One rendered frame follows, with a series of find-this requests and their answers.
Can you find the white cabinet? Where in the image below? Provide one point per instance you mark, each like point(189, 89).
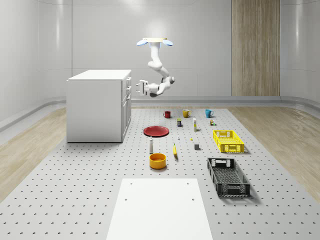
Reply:
point(95, 110)

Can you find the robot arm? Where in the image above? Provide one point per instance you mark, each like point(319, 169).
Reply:
point(155, 58)

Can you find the flat-sided can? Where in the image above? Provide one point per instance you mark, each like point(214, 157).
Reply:
point(179, 123)

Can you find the red plate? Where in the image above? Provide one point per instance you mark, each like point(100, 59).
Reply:
point(156, 131)

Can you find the blue mug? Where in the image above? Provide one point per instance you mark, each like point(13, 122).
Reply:
point(208, 113)

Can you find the yellow mug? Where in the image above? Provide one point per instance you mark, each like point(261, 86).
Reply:
point(185, 114)

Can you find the yellow basket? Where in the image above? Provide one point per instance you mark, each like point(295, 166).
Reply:
point(231, 147)

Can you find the banana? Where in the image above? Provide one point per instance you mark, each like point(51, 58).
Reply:
point(175, 150)

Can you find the red mug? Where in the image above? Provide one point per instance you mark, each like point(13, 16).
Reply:
point(168, 115)

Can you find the yellow bowl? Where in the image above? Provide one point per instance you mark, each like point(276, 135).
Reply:
point(157, 163)

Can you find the small white bottle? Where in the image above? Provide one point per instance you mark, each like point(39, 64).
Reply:
point(151, 147)

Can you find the white board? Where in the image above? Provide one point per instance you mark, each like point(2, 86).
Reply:
point(160, 210)

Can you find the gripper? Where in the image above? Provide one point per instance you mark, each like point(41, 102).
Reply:
point(144, 88)

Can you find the yellow and white box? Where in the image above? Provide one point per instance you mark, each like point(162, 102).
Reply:
point(194, 125)

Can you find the grey cube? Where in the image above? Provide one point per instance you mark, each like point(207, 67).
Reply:
point(197, 147)

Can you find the puzzle cube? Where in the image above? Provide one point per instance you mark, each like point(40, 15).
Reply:
point(212, 122)

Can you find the dark grey basket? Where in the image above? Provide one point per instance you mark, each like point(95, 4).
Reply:
point(228, 175)

